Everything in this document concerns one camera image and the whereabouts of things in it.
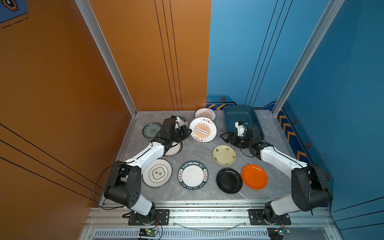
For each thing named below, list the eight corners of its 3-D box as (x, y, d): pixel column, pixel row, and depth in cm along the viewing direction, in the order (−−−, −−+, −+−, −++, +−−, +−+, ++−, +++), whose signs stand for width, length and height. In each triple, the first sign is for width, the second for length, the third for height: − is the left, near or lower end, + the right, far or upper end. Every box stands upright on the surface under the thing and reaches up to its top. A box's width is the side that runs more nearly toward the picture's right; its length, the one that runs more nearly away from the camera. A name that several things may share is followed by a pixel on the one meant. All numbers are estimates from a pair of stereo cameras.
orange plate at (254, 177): (244, 189, 84) (245, 188, 82) (239, 165, 93) (240, 164, 91) (269, 189, 84) (270, 188, 82) (262, 165, 93) (263, 164, 91)
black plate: (217, 193, 83) (217, 192, 81) (215, 169, 91) (215, 167, 89) (243, 193, 83) (244, 192, 81) (239, 169, 92) (240, 167, 89)
